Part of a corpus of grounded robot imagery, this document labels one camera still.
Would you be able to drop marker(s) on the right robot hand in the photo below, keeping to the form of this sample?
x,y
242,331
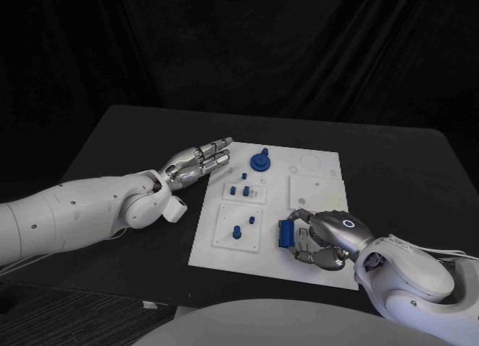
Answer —
x,y
337,229

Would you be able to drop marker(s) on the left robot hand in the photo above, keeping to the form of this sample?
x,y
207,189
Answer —
x,y
193,164

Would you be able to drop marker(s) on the blue block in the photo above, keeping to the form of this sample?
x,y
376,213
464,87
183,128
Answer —
x,y
287,233

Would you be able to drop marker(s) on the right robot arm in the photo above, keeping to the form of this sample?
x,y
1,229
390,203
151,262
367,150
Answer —
x,y
411,275

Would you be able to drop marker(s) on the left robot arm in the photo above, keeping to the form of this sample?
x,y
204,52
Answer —
x,y
67,213

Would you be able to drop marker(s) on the white task board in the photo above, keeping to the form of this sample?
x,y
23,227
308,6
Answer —
x,y
239,256

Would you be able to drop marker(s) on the blue plug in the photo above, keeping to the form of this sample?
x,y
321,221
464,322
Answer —
x,y
246,191
233,190

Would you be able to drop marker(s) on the blue gear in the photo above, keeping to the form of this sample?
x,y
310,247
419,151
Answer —
x,y
261,162

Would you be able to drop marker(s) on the large blue cylinder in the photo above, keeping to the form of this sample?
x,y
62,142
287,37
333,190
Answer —
x,y
238,232

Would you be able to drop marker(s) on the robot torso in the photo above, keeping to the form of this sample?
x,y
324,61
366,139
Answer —
x,y
287,324

